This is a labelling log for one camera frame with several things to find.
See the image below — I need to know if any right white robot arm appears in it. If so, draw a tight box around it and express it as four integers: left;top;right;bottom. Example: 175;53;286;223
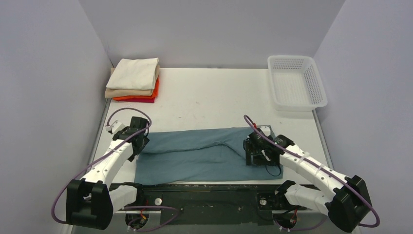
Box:
243;130;372;233

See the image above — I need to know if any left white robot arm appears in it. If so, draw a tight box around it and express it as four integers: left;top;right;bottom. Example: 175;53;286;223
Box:
66;117;150;230

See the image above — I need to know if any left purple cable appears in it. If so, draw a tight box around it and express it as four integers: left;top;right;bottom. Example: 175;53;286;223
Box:
51;107;152;225

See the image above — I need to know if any teal blue t-shirt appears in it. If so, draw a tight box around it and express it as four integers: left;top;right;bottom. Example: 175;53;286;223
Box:
134;127;283;185

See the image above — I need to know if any folded orange t-shirt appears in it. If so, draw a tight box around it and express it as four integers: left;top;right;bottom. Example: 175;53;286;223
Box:
112;78;160;101

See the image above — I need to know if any purple cable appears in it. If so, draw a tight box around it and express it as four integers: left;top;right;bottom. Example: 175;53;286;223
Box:
51;107;152;225
244;115;381;228

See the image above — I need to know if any folded cream t-shirt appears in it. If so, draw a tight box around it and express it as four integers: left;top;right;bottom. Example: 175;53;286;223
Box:
106;58;159;90

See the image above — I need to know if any white plastic laundry basket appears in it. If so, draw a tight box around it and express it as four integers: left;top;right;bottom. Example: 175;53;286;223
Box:
267;55;328;112

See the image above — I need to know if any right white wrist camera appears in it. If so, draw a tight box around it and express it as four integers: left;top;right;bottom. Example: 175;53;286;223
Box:
258;126;272;137

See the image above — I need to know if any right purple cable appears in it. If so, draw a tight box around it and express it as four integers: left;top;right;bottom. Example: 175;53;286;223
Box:
244;115;381;228

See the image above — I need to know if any black metal base frame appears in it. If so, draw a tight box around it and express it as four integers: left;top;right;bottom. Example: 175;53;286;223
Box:
71;182;357;233

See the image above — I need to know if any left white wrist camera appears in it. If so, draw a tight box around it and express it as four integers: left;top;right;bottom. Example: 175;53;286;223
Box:
105;120;126;135

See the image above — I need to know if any folded beige t-shirt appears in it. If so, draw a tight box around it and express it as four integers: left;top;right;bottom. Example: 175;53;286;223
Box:
104;65;160;99

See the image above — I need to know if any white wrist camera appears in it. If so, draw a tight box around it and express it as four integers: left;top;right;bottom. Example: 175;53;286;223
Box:
105;120;126;135
258;126;272;137

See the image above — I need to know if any folded magenta t-shirt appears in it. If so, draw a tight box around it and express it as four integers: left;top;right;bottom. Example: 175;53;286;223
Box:
120;98;156;103

